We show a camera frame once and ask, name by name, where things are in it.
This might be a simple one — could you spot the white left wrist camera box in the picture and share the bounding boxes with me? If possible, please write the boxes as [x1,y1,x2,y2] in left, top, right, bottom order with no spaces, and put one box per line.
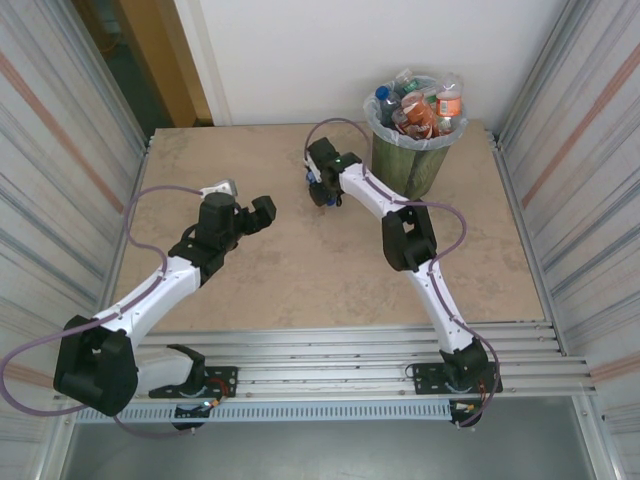
[199,178,239,198]

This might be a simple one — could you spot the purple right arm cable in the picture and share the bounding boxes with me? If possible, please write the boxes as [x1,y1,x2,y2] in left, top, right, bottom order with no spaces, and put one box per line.
[304,117,501,431]

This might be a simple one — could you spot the crushed clear bottle blue label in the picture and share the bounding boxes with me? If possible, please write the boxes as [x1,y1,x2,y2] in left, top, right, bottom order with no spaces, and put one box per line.
[305,169,341,209]

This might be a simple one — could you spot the translucent plastic bin liner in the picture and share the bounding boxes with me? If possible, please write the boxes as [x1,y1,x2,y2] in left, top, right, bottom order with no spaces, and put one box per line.
[363,74,470,151]

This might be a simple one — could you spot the brown wooden door frame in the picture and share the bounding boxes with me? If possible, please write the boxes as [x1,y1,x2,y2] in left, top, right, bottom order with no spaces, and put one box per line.
[117,0,214,129]

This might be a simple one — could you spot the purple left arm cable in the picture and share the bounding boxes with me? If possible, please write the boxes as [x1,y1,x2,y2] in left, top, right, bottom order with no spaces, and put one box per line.
[1,184,206,439]

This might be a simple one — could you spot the aluminium frame rails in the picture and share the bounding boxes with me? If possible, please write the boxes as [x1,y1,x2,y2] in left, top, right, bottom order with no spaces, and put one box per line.
[53,322,600,405]

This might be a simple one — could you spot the clear bottle grey-blue label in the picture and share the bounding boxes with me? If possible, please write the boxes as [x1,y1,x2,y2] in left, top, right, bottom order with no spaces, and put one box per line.
[374,85,404,126]

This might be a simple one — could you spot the green waste bin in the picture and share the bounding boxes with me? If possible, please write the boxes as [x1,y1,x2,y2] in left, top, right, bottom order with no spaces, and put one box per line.
[372,134,449,199]

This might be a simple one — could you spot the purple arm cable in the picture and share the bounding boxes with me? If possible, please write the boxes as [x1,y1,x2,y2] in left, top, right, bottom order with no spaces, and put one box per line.
[1,184,206,439]
[304,117,501,431]

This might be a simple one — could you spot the small bottle green label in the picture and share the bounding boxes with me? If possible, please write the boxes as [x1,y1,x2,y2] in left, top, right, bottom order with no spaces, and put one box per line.
[397,69,426,96]

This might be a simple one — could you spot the slotted grey cable duct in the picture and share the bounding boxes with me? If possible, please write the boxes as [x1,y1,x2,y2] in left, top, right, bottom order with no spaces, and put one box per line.
[72,401,454,425]

